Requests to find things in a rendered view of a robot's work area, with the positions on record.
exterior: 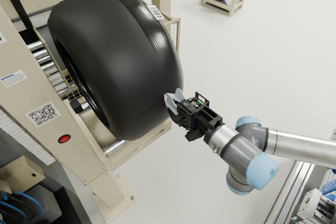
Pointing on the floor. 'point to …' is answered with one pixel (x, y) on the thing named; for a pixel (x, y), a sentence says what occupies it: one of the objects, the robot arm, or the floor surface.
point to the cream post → (38, 91)
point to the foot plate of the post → (108, 215)
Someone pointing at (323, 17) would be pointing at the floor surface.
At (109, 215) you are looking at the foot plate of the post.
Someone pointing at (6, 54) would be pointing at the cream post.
